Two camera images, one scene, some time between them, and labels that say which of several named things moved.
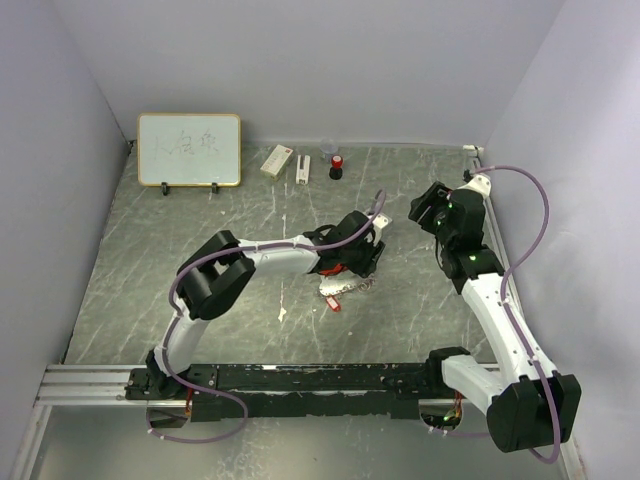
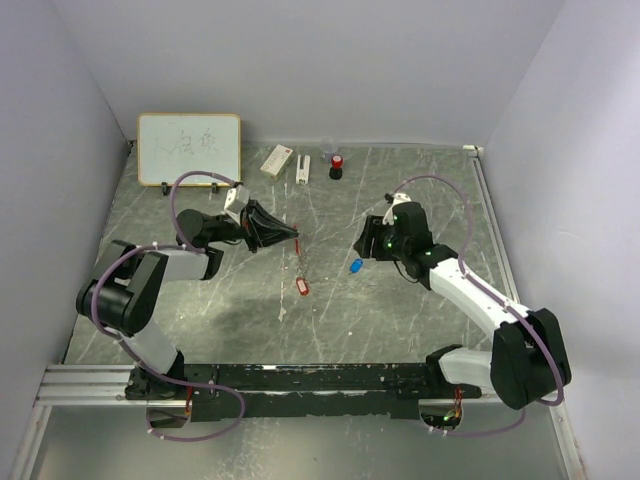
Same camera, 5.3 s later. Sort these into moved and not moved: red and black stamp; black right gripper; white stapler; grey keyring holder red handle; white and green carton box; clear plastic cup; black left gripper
Moved: black left gripper; black right gripper; grey keyring holder red handle
Not moved: white and green carton box; white stapler; clear plastic cup; red and black stamp
